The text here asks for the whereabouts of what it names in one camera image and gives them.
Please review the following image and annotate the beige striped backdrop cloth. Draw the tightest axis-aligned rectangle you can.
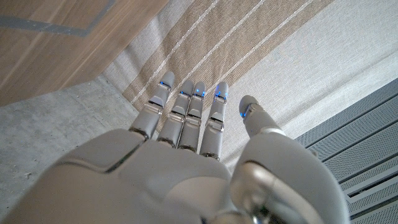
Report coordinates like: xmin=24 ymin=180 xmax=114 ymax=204
xmin=102 ymin=0 xmax=398 ymax=172

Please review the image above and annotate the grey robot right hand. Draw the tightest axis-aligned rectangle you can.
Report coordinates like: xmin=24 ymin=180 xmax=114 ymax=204
xmin=0 ymin=71 xmax=351 ymax=224

